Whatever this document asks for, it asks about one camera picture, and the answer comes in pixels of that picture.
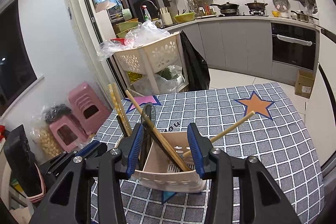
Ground black wok with handle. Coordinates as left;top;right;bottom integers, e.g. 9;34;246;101
210;2;240;14

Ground black built-in oven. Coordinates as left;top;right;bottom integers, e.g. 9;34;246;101
271;22;317;71

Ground white countertop chopstick holder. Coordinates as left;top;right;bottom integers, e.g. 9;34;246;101
160;6;174;25

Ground wooden chopstick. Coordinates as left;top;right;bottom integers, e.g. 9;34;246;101
125;90;193;172
182;111;256;159

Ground tall stack of pink stools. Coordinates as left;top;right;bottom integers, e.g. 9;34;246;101
69;82;112;135

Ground grey base cabinet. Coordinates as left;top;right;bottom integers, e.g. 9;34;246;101
164;18;273;83

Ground spray bottle with red trigger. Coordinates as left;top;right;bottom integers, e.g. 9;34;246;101
141;5;152;22

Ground low pink plastic stool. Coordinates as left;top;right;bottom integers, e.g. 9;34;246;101
49;119;88;153

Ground yellow-green colander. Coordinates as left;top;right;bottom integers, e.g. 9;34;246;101
173;12;197;24

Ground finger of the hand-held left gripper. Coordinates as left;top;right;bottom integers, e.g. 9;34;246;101
39;151;77;182
75;140;108;159

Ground crumpled clear plastic bag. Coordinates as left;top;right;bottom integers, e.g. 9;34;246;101
97;39;126;60

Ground small steel saucepan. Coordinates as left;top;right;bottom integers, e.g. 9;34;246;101
290;10;319;22

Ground clear bag in cart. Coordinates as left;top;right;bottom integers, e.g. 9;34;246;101
131;72;184;94

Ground cream perforated basket cart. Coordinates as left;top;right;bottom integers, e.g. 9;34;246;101
113;31;189;97

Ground green leafy vegetables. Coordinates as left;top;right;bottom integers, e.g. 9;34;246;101
157;65;183;83

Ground black garbage bag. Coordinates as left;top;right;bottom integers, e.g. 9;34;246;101
180;31;211;91

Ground green plastic basin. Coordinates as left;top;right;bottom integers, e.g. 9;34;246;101
115;18;142;38

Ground round metal steamer rack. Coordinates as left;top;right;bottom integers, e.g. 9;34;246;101
272;0;289;12

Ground dark window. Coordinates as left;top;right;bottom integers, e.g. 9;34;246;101
0;0;37;109

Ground dark translucent spoon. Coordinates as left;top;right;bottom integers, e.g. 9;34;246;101
141;103;185;170

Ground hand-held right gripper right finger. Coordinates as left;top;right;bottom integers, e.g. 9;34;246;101
187;123;302;224

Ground yellow foil package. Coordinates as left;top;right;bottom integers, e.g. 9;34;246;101
127;71;143;83

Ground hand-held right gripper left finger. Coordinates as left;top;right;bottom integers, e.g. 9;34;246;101
29;123;145;224

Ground clear bag of yellow balls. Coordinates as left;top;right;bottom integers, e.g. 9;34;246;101
31;115;63;159

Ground grey checked star tablecloth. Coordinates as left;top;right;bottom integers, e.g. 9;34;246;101
91;82;324;224

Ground dark lidded cooking pot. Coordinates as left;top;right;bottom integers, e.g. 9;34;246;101
245;0;268;14

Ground beige plastic utensil holder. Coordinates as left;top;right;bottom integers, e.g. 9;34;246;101
115;131;208;194

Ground cardboard box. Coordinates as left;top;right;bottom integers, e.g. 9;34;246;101
294;70;315;99

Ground curved kitchen faucet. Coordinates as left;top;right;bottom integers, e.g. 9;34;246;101
141;0;161;20

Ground spice rack with bottles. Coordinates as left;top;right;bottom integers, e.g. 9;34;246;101
188;0;214;16

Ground clear bag of black items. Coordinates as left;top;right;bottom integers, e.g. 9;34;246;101
43;105;72;123

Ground white plastic bag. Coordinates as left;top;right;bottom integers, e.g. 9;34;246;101
125;21;171;47

